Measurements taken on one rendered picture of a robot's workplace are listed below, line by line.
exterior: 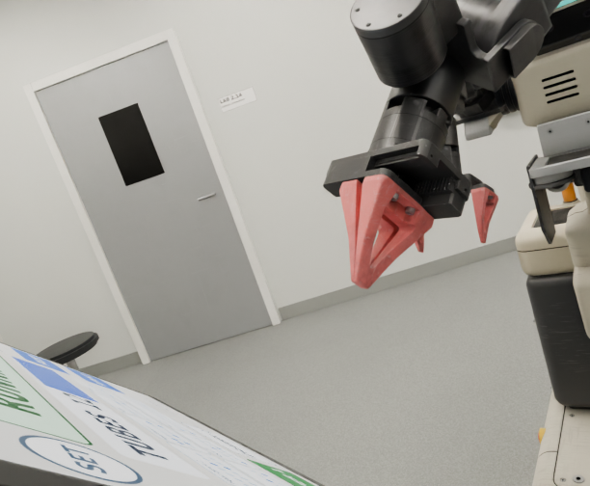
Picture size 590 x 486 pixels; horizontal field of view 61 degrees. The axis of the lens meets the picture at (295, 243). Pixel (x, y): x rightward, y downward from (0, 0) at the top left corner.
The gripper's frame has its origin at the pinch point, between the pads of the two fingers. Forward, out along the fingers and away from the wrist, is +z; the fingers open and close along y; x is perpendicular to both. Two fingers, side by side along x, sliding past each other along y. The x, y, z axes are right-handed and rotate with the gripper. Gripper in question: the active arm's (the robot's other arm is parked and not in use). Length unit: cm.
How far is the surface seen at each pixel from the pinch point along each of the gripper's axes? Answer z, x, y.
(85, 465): 14.8, -17.7, 9.9
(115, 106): -134, 25, -314
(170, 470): 14.9, -13.1, 7.0
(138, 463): 14.9, -14.7, 7.4
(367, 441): 9, 140, -116
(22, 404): 14.9, -18.1, 1.7
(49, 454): 14.8, -18.8, 9.7
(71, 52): -155, -13, -329
